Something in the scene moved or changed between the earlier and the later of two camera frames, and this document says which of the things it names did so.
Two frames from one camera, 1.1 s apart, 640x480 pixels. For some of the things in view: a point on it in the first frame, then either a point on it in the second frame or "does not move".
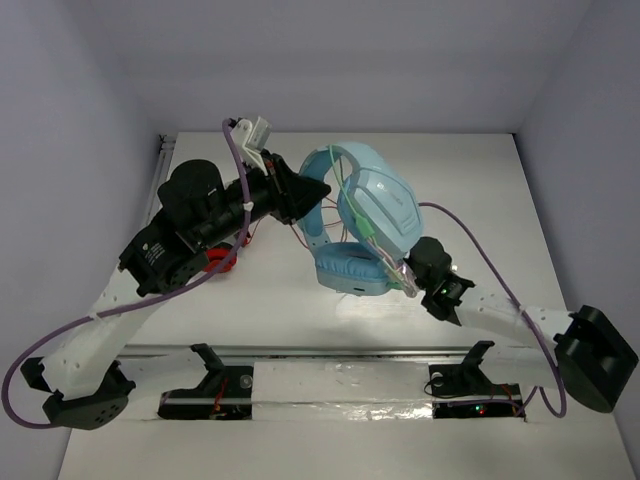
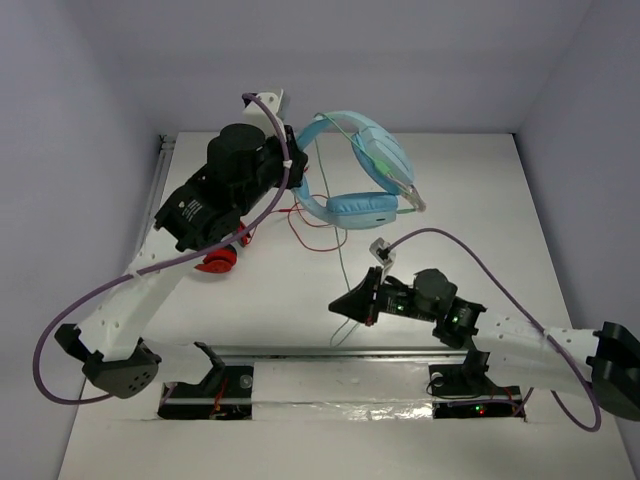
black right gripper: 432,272 -> 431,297
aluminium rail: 322,352 does not move
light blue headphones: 380,215 -> 382,156
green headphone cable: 365,224 -> 416,197
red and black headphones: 215,255 does not move
